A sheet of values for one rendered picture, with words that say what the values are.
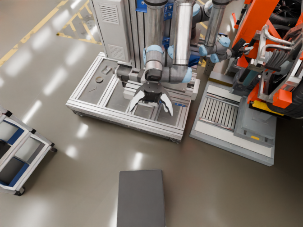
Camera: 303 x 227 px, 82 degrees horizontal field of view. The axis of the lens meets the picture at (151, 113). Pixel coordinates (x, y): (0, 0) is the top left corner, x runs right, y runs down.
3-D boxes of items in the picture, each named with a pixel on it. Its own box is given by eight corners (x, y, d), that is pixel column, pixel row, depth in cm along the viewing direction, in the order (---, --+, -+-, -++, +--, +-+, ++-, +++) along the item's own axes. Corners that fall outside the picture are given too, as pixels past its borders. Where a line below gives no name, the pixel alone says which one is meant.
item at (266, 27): (291, 49, 116) (303, 35, 107) (260, 42, 120) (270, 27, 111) (291, 34, 124) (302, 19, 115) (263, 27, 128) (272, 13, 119)
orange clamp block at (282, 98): (285, 98, 116) (284, 109, 112) (272, 94, 117) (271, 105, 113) (292, 92, 110) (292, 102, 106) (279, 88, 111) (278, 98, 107)
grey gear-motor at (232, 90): (262, 108, 198) (282, 89, 168) (225, 97, 206) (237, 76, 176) (263, 96, 207) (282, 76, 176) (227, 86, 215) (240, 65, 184)
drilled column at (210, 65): (210, 75, 234) (221, 50, 197) (203, 74, 236) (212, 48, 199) (212, 70, 238) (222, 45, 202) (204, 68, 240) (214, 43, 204)
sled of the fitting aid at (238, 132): (268, 148, 174) (275, 145, 166) (232, 135, 181) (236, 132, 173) (272, 109, 197) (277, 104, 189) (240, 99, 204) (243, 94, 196)
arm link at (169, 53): (184, 73, 114) (188, 56, 102) (163, 72, 114) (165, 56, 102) (183, 60, 120) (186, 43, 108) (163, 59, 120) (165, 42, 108)
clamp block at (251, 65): (260, 72, 116) (265, 67, 111) (246, 69, 118) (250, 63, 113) (261, 67, 118) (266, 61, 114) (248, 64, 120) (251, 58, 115)
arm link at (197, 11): (179, 20, 142) (181, 3, 131) (194, 17, 145) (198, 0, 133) (185, 29, 137) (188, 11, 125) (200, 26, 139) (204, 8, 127)
